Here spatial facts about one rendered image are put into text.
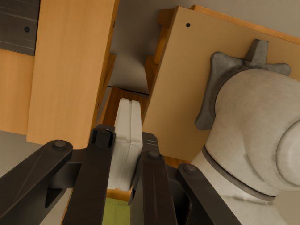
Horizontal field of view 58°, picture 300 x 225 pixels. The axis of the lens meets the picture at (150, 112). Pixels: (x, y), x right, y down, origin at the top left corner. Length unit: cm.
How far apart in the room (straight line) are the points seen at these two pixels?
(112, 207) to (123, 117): 68
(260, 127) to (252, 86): 9
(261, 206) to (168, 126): 27
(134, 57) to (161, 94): 89
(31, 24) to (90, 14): 12
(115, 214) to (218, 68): 48
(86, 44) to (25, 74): 15
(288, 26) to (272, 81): 121
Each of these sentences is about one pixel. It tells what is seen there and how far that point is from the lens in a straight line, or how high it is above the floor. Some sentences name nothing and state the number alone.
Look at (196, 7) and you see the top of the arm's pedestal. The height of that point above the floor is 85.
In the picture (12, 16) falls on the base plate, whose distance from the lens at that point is 62.
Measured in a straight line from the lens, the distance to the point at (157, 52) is 125.
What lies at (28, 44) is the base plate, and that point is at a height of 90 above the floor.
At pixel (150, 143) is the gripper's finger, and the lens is 16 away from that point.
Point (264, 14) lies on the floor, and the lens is 162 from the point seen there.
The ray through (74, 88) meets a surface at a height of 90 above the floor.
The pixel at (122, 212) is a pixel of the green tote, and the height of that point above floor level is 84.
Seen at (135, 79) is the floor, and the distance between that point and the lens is 151.
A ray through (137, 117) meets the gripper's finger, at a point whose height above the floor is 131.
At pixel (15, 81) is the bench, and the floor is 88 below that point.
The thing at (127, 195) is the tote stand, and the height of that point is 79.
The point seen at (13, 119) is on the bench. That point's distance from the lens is 69.
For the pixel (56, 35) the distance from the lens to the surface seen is 59.
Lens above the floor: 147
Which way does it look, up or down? 69 degrees down
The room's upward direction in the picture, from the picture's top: 171 degrees clockwise
